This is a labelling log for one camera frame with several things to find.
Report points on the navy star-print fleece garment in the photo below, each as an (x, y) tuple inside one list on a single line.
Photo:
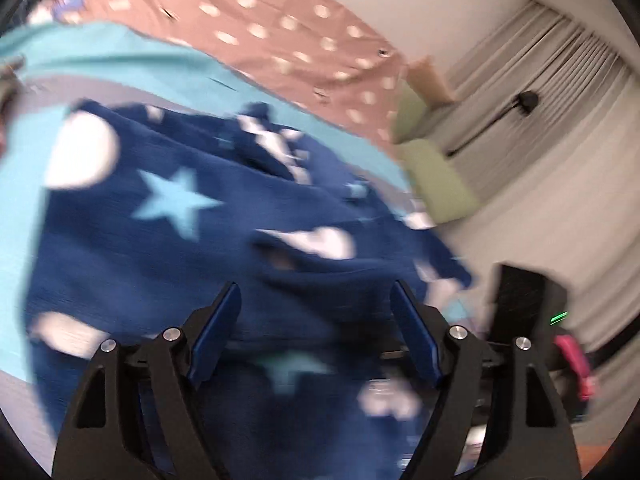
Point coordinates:
[(200, 270)]

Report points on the black floor stand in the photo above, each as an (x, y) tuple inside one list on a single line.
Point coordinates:
[(526, 101)]

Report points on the green pillow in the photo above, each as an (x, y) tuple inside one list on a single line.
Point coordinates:
[(440, 180), (407, 110)]

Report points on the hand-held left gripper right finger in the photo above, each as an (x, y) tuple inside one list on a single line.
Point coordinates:
[(417, 332)]

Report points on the turquoise and grey blanket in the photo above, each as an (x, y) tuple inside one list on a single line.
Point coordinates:
[(165, 80)]

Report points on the lavender cloth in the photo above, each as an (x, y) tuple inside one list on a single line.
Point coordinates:
[(60, 7)]

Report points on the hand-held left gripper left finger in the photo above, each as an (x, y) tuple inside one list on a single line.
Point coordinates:
[(216, 332)]

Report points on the beige curtain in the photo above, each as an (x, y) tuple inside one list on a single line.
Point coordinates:
[(565, 150)]

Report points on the beige pillow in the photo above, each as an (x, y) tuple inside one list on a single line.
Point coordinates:
[(431, 80)]

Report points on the pink polka-dot sheet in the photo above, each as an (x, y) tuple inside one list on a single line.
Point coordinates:
[(280, 20)]

